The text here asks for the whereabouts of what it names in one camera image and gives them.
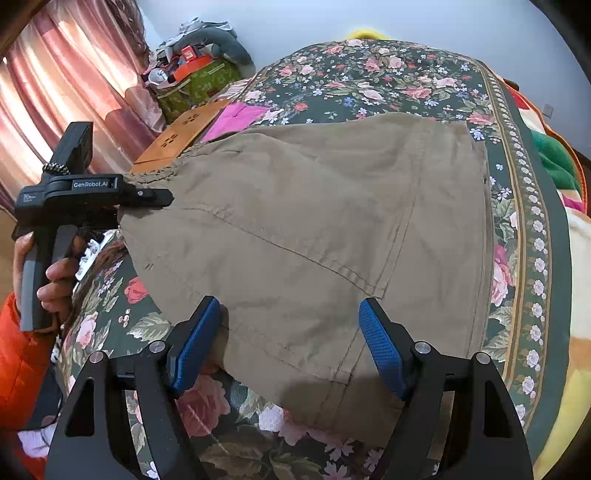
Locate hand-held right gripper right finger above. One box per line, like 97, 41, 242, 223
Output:
359, 298, 529, 480

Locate grey plush pillow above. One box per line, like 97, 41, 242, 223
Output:
161, 25, 256, 77

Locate multicoloured fleece blanket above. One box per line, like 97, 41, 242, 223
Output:
503, 78, 591, 480

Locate person's left hand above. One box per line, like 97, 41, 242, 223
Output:
11, 231, 80, 333

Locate pink cloth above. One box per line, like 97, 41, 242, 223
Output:
202, 102, 273, 143

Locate dark floral blanket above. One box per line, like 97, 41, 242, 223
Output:
53, 39, 572, 480

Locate striped cloth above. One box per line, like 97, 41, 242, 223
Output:
216, 78, 253, 100

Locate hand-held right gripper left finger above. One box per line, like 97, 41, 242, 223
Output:
46, 295, 225, 480

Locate pink curtain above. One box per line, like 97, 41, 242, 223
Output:
0, 0, 168, 217

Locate olive green pants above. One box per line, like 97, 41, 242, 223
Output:
117, 113, 496, 448

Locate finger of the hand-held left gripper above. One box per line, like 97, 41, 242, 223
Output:
121, 186, 175, 210

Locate wooden lap table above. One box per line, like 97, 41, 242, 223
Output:
131, 100, 232, 175

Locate orange box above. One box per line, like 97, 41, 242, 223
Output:
174, 56, 214, 80

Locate green patterned bag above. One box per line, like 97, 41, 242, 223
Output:
157, 58, 242, 123

